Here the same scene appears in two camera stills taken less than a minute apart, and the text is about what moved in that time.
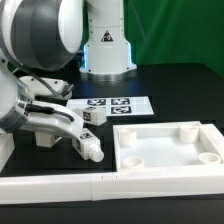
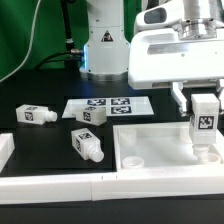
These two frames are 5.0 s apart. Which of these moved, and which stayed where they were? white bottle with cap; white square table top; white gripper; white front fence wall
Moved: white gripper
Stayed: white front fence wall; white bottle with cap; white square table top
